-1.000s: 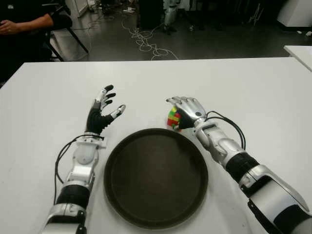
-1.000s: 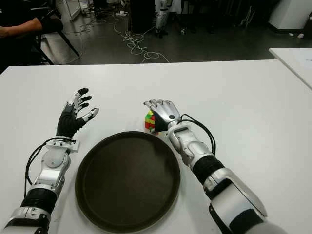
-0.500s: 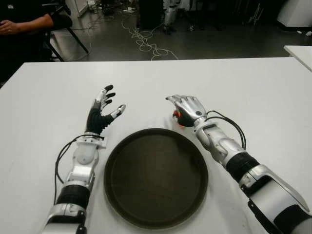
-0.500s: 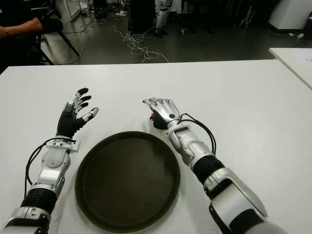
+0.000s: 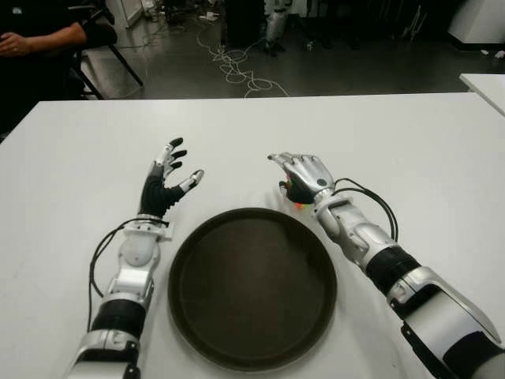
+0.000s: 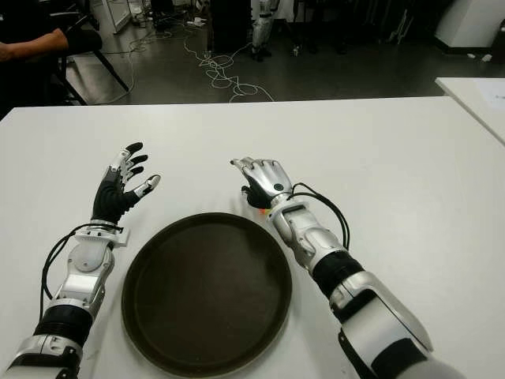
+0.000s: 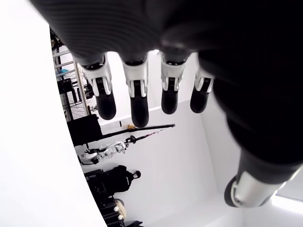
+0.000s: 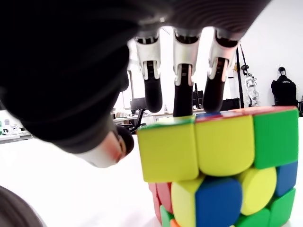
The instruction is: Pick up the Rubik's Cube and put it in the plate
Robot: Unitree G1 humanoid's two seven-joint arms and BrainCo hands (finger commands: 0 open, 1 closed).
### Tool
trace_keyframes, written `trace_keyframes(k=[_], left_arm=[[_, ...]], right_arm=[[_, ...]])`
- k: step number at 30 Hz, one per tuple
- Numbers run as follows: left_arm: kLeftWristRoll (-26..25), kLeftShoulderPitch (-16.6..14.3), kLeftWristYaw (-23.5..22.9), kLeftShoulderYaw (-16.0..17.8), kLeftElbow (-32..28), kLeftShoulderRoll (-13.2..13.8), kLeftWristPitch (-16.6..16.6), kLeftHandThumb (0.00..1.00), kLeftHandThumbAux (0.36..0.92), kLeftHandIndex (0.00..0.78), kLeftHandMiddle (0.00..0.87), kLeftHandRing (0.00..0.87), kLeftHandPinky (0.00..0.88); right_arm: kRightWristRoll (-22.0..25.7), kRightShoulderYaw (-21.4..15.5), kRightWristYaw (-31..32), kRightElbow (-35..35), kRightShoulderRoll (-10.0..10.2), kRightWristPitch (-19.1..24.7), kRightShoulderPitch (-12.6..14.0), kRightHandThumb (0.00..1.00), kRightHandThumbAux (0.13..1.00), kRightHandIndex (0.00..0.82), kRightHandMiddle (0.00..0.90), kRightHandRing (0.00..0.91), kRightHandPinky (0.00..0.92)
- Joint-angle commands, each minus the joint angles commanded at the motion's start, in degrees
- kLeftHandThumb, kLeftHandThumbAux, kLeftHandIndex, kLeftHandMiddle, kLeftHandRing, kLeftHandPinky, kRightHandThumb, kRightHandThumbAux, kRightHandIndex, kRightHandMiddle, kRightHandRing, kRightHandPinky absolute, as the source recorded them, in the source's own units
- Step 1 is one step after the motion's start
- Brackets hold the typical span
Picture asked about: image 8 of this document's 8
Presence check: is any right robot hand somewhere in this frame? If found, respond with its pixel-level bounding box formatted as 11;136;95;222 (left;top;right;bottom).
0;0;273;169

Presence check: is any multicoloured Rubik's cube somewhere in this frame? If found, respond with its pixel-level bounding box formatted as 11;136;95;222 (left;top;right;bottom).
136;106;299;227

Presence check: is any dark brown round plate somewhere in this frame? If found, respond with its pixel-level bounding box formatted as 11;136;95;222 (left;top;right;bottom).
0;185;46;227

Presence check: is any black computer monitor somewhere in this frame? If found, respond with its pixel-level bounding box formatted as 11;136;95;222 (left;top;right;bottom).
129;97;146;114

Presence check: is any black equipment case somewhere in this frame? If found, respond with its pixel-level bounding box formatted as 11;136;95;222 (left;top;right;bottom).
221;98;241;112

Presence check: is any black gantry pole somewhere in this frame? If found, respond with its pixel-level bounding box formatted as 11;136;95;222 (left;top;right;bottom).
236;44;246;109

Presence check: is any white hanging humanoid robot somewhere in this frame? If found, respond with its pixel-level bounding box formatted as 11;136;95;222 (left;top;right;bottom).
245;70;260;107

